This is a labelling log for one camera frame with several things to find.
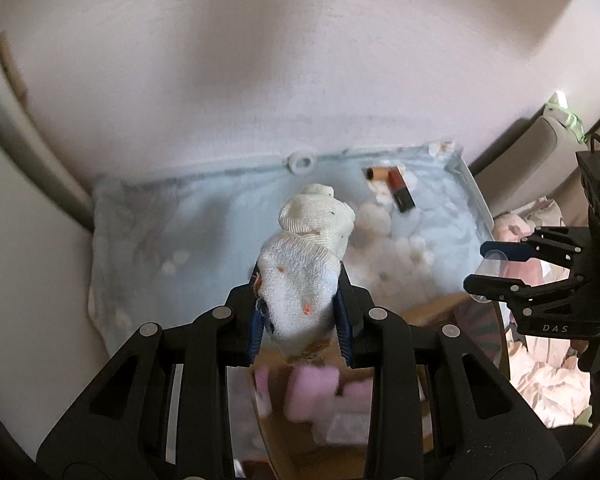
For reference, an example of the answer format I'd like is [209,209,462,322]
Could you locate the printed pillow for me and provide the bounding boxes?
[524,197,567,229]

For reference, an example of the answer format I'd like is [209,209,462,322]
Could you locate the clear plastic storage bin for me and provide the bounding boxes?
[87,142,494,357]

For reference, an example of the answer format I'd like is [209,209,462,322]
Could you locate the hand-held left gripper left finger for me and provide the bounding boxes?
[36,270,269,480]

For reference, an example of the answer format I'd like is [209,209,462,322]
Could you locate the clear plastic cup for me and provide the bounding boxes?
[472,250,506,306]

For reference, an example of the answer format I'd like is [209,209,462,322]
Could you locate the white square case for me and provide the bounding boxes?
[312,410,371,446]

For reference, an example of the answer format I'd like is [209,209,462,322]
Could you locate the curved frame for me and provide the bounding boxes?
[0,25,95,234]

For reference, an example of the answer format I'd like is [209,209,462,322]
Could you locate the pink foam blocks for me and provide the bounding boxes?
[284,365,342,424]

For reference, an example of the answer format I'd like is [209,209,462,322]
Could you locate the white green tissue pack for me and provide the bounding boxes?
[545,90,572,122]

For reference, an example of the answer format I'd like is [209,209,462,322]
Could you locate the pink floral quilt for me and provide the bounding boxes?
[504,329,594,427]

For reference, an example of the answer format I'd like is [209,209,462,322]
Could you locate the cardboard box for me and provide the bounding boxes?
[250,290,507,480]

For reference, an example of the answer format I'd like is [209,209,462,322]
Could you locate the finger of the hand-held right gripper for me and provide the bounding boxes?
[480,226,589,274]
[463,273,586,319]

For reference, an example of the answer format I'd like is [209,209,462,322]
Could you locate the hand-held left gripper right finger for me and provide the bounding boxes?
[332,269,566,480]

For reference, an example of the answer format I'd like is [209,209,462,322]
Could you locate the white dotted sock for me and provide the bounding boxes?
[253,183,356,362]

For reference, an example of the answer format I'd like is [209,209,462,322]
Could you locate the pink pig plush toy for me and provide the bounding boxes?
[492,210,537,249]

